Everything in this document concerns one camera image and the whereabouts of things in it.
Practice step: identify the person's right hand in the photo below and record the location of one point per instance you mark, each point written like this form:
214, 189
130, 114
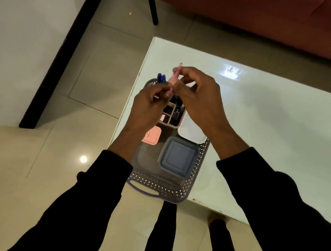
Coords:
204, 103

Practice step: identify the person's left hand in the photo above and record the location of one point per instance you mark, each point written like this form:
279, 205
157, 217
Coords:
144, 108

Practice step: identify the person's left fingers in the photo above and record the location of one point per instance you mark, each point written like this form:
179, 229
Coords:
161, 90

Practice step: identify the person's right thumb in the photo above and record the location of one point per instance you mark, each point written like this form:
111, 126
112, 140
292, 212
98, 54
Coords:
178, 85

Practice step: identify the pink pen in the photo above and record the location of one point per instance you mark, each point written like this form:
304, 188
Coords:
178, 72

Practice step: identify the person's right forearm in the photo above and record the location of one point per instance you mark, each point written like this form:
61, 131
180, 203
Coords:
269, 196

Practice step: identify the person's left forearm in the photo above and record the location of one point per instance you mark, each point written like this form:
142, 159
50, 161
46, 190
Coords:
85, 196

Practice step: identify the blue pen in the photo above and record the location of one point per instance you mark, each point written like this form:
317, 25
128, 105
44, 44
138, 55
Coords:
159, 77
163, 78

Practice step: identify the white compartment organizer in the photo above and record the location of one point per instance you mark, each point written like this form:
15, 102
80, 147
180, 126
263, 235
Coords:
168, 113

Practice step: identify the small red white box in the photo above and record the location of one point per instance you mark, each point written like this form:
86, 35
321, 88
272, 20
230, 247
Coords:
164, 118

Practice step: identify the black marker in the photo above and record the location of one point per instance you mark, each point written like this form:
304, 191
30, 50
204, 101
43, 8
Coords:
178, 113

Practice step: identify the pink square lid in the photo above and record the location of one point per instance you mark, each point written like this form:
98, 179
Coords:
152, 135

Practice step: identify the white square container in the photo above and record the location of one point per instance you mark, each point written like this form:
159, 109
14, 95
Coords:
191, 130

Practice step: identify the blue-grey square container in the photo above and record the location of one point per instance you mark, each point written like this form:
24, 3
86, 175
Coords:
179, 157

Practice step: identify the grey perforated plastic basket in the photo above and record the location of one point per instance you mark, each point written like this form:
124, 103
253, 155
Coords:
150, 165

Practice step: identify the black furniture leg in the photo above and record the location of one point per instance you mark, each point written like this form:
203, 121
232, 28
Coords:
154, 11

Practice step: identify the orange-brown sofa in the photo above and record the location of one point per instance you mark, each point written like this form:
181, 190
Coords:
258, 18

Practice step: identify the person's right foot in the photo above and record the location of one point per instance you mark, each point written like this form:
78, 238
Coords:
217, 216

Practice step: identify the person's left leg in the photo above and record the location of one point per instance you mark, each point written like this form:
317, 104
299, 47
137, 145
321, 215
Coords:
161, 227

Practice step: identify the person's leg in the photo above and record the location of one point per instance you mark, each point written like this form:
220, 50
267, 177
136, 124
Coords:
221, 236
161, 227

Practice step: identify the person's right leg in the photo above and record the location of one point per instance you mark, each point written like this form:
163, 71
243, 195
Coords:
221, 236

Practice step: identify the black wall trim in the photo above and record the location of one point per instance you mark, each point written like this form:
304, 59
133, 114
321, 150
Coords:
55, 67

